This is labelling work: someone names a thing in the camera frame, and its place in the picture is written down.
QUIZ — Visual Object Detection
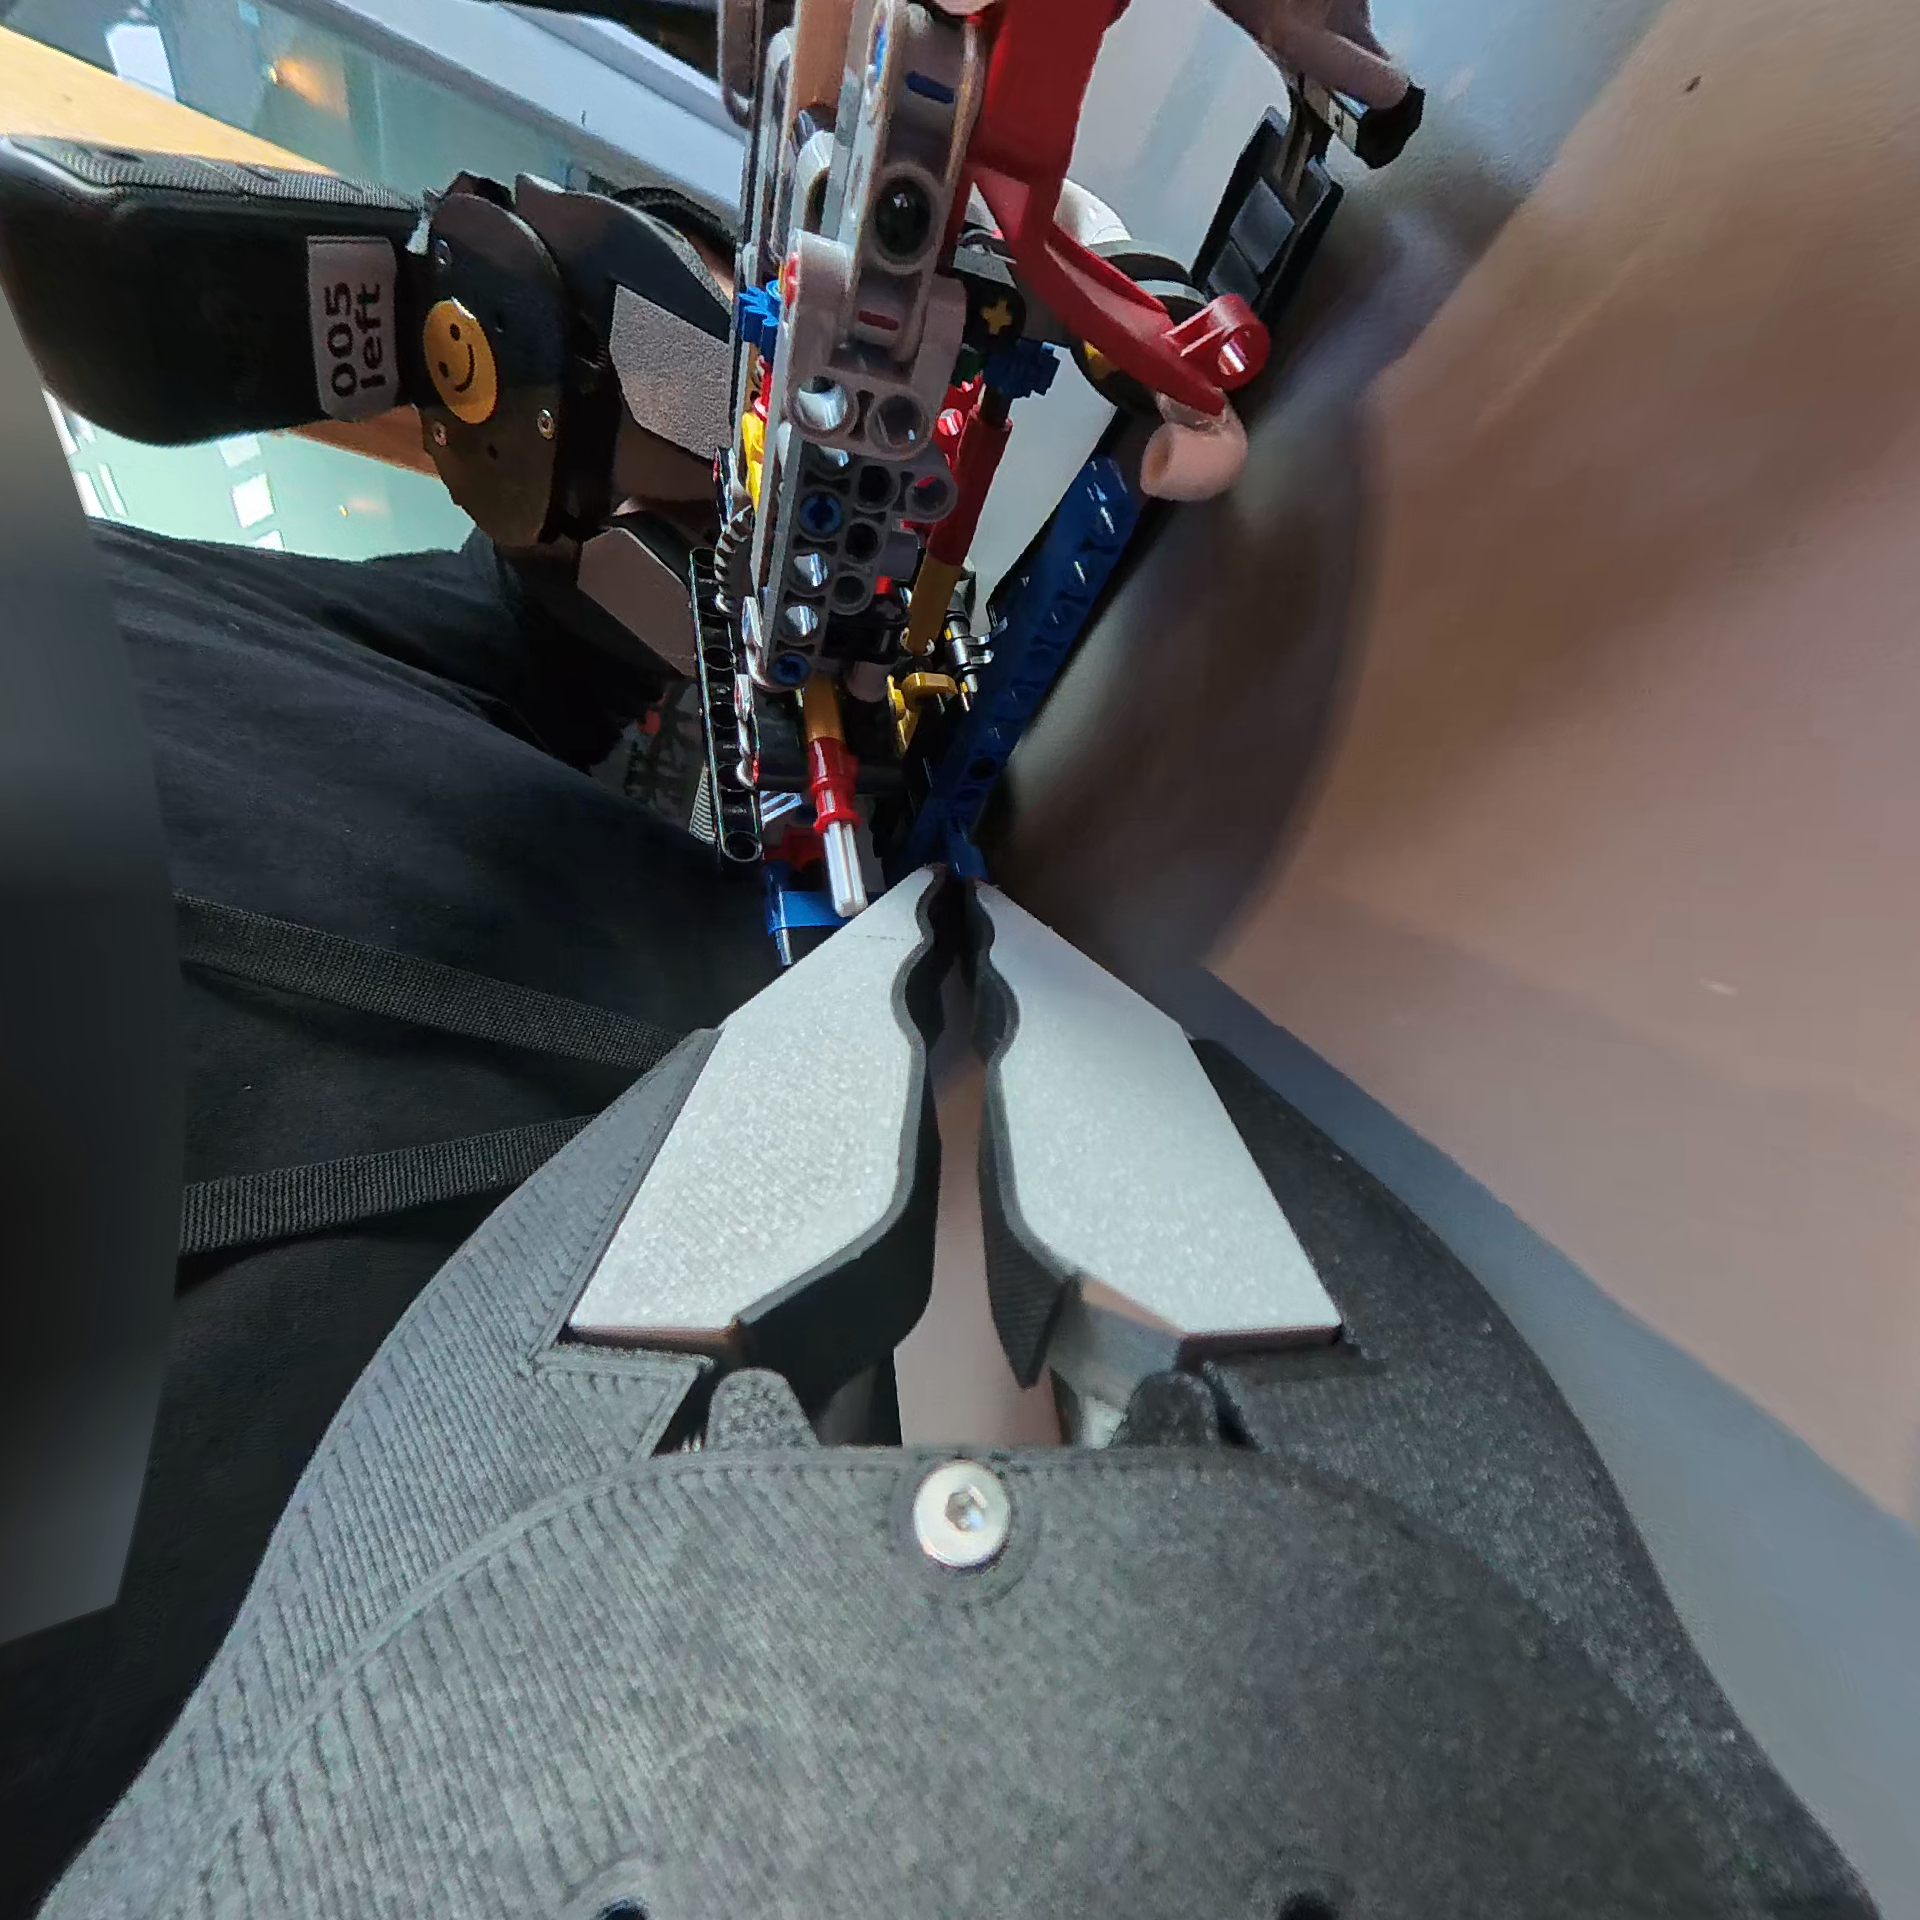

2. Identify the toy brick car chassis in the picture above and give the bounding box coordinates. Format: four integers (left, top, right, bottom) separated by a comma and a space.
691, 0, 1353, 969

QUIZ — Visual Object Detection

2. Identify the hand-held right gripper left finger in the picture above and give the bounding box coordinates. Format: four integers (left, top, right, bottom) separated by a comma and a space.
566, 869, 951, 1418

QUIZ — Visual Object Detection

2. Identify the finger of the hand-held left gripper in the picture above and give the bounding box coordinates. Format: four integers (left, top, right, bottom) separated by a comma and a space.
606, 285, 738, 463
573, 515, 707, 679

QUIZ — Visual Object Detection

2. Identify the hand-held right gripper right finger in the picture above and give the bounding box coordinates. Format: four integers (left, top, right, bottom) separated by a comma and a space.
969, 878, 1347, 1433

